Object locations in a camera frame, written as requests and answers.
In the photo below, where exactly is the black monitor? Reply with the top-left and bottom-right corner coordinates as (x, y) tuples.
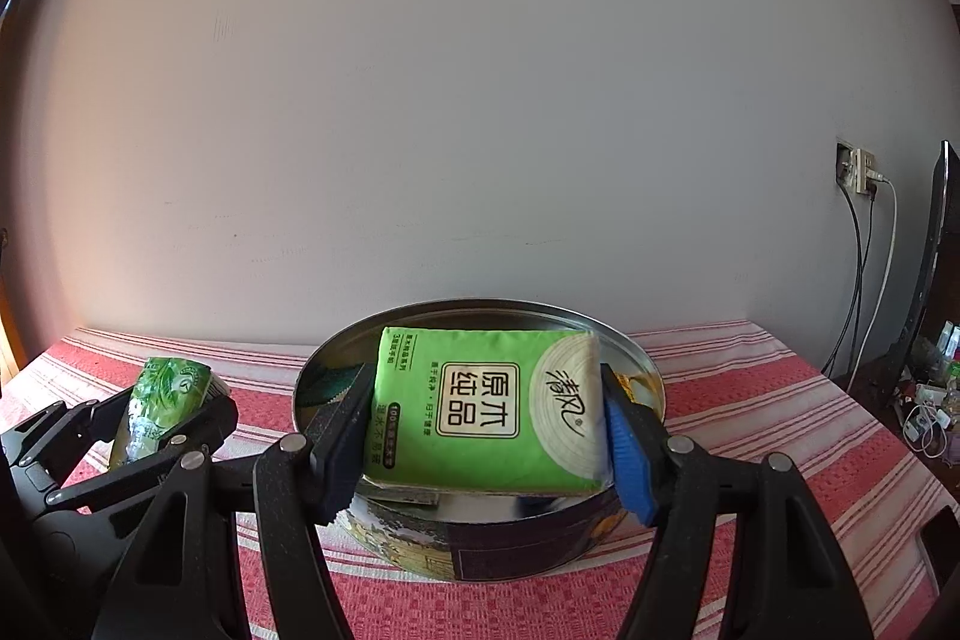
(883, 140), (955, 402)

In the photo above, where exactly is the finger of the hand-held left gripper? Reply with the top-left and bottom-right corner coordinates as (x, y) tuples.
(45, 395), (240, 514)
(0, 399), (103, 473)

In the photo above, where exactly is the round metal cookie tin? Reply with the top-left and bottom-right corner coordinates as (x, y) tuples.
(294, 299), (667, 582)

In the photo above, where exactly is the white charger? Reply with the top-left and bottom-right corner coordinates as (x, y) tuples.
(902, 406), (947, 455)

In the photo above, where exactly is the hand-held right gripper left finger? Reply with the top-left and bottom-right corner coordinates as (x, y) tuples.
(90, 362), (374, 640)

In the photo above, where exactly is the green white tissue pack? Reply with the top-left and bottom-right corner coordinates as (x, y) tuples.
(362, 325), (610, 497)

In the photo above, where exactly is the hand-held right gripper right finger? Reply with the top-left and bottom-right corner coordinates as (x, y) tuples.
(600, 364), (875, 640)

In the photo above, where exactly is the red striped tablecloth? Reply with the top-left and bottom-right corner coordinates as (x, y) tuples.
(0, 319), (940, 640)

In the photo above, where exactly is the leafy green tissue pack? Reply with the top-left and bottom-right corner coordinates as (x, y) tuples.
(109, 356), (231, 470)

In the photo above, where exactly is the dark side table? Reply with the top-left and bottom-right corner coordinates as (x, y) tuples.
(846, 351), (960, 483)

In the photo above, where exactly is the wall socket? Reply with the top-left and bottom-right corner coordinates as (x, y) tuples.
(835, 138), (884, 196)

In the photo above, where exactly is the black cable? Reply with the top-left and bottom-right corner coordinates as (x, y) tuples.
(820, 185), (876, 380)

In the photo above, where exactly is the wooden door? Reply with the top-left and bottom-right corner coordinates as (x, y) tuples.
(0, 299), (28, 382)

